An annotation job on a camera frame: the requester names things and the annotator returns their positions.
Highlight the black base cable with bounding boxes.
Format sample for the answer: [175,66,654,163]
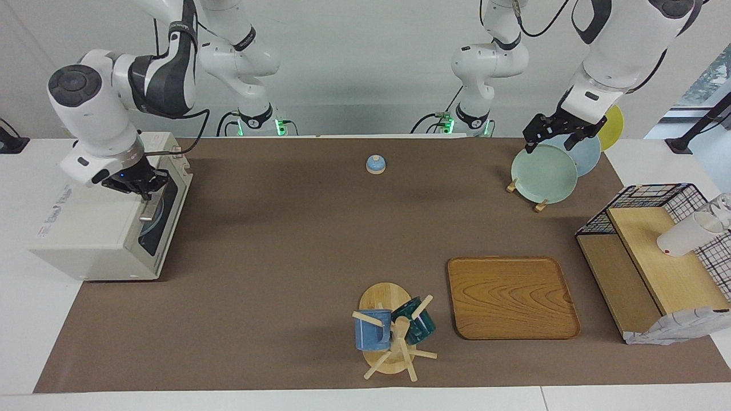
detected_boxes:
[216,111,240,138]
[411,86,464,135]

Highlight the white marbled sheet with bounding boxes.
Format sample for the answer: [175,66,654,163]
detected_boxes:
[624,307,731,346]

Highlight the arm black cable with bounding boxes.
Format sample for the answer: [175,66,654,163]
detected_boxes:
[146,17,212,158]
[483,0,672,98]

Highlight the wooden plate rack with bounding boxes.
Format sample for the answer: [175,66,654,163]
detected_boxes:
[506,177,550,213]

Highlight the black desk clamp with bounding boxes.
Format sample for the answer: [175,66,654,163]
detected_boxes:
[0,117,30,155]

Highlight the yellow plate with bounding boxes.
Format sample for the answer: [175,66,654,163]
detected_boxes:
[597,104,624,152]

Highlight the white cup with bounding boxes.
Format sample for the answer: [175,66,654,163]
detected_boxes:
[657,212,725,257]

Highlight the black wire basket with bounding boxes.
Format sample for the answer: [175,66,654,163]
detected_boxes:
[576,184,731,303]

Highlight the light blue plate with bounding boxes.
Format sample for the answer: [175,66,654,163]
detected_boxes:
[548,132,602,178]
[143,197,166,236]

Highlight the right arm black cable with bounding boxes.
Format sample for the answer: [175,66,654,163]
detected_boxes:
[146,17,212,158]

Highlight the clear drinking glass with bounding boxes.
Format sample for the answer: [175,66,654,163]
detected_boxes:
[711,193,731,229]

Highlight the blue mug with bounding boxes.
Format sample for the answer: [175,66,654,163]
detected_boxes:
[355,309,393,351]

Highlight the pale green plate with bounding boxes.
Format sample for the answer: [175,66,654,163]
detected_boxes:
[511,144,579,204]

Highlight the dark green mug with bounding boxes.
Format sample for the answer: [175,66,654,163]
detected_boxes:
[392,297,436,345]

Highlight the brown table mat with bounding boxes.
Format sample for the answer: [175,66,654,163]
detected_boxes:
[33,137,731,393]

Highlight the wooden shelf box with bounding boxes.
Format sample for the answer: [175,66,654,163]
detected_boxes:
[577,207,731,343]

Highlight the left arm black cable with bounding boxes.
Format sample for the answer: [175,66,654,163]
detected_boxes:
[483,0,672,98]

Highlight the wooden serving tray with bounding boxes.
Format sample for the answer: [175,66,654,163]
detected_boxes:
[447,256,581,341]

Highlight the beige toaster oven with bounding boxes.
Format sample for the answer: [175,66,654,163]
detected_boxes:
[30,132,193,281]

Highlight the wooden mug tree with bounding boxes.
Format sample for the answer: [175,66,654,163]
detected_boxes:
[352,283,438,382]

